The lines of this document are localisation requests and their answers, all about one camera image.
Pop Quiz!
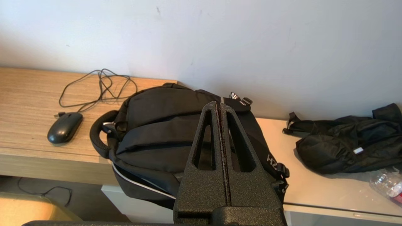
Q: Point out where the black backpack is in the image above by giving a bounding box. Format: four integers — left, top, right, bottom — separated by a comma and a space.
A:
90, 83, 290, 210

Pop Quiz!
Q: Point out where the tan glossy seat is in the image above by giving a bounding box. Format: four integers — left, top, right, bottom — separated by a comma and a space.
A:
0, 192, 82, 226

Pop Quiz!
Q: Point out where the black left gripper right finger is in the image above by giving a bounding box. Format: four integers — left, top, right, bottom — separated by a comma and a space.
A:
214, 104, 288, 226

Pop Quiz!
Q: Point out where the cream low cabinet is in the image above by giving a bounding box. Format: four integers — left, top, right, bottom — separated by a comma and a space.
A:
101, 118, 402, 226

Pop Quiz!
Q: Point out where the small black fabric bag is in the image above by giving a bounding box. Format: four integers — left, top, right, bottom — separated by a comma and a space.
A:
282, 103, 402, 175

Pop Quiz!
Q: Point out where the clear plastic bottle red label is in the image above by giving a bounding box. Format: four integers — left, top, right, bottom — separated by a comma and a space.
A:
370, 168, 402, 206

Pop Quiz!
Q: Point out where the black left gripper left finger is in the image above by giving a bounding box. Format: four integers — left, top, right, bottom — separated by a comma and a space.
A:
173, 101, 227, 224

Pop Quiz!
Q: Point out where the light wooden desk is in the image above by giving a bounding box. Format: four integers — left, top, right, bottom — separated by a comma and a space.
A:
0, 67, 178, 186

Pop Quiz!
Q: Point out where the black computer mouse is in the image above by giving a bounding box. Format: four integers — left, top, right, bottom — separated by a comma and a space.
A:
47, 112, 84, 144

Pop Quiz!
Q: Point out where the black floor cable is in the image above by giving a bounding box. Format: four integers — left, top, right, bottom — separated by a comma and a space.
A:
17, 177, 73, 207

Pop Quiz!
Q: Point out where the thin black mouse cable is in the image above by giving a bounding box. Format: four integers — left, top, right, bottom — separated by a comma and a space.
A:
53, 68, 138, 118

